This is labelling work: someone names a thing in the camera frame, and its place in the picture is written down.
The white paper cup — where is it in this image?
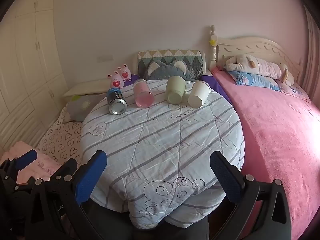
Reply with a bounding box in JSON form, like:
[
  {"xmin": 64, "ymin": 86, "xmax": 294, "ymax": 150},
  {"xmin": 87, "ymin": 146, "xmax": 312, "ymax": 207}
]
[{"xmin": 188, "ymin": 81, "xmax": 211, "ymax": 108}]

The pale green cup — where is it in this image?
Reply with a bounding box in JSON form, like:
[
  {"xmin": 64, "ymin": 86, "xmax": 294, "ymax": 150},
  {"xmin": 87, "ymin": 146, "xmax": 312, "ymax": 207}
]
[{"xmin": 165, "ymin": 76, "xmax": 185, "ymax": 105}]

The pink folded cloth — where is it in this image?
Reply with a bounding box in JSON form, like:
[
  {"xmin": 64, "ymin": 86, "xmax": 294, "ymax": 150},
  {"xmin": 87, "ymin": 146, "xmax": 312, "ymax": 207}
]
[{"xmin": 1, "ymin": 141, "xmax": 61, "ymax": 184}]

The heart print bed sheet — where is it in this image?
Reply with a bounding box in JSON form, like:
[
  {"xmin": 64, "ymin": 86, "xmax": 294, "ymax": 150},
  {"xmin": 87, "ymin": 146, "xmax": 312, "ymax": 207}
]
[{"xmin": 36, "ymin": 105, "xmax": 83, "ymax": 167}]

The pink fleece blanket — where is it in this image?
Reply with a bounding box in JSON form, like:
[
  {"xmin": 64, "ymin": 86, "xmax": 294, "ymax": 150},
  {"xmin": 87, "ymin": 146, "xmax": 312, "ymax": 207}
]
[{"xmin": 213, "ymin": 70, "xmax": 319, "ymax": 239}]

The grey sun print pillow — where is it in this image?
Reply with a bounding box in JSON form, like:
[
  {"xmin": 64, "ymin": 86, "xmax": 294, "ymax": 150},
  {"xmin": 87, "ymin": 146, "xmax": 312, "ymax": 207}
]
[{"xmin": 63, "ymin": 94, "xmax": 105, "ymax": 123}]

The striped light blue quilt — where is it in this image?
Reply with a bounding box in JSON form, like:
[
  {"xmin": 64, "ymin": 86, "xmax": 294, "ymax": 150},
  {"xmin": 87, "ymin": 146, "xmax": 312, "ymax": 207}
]
[{"xmin": 80, "ymin": 80, "xmax": 245, "ymax": 229}]

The blue metal can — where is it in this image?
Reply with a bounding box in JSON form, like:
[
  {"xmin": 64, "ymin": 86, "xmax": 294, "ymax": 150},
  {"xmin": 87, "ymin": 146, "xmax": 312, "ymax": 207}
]
[{"xmin": 106, "ymin": 88, "xmax": 127, "ymax": 115}]

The cream wardrobe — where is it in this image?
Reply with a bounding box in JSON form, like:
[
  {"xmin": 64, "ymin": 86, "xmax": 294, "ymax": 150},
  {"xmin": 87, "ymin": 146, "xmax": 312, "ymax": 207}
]
[{"xmin": 1, "ymin": 0, "xmax": 68, "ymax": 152}]

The cream pillow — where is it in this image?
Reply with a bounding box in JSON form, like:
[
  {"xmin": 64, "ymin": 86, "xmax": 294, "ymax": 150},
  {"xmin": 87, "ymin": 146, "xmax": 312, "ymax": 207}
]
[{"xmin": 63, "ymin": 79, "xmax": 110, "ymax": 98}]

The purple sheet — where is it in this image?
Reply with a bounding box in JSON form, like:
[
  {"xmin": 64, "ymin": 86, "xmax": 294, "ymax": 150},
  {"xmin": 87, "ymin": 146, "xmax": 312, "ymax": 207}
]
[{"xmin": 124, "ymin": 74, "xmax": 232, "ymax": 104}]

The blue cartoon pillow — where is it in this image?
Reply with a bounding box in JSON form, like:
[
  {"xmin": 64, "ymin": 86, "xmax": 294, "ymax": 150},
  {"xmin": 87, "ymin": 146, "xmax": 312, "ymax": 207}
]
[{"xmin": 228, "ymin": 71, "xmax": 281, "ymax": 91}]

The pink glass jar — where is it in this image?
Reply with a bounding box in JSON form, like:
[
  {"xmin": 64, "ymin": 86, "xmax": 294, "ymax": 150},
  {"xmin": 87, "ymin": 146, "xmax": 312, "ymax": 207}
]
[{"xmin": 133, "ymin": 79, "xmax": 154, "ymax": 108}]

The white pink plush dog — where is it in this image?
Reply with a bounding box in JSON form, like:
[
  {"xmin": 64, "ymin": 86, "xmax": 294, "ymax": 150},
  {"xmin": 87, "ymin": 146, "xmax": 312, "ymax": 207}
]
[{"xmin": 225, "ymin": 54, "xmax": 295, "ymax": 86}]

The diamond patterned quilted cushion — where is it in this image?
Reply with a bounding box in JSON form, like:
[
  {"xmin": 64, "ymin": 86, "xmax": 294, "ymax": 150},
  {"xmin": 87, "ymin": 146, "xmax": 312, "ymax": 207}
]
[{"xmin": 134, "ymin": 49, "xmax": 207, "ymax": 79}]

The grey plush animal pillow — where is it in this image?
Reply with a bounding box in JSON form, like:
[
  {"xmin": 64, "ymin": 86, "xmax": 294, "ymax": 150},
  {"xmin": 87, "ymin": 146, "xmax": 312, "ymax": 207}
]
[{"xmin": 143, "ymin": 60, "xmax": 196, "ymax": 82}]

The cream wooden headboard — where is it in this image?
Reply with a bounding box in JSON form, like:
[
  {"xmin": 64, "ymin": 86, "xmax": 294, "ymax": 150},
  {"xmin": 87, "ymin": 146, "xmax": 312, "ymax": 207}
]
[{"xmin": 208, "ymin": 25, "xmax": 303, "ymax": 84}]

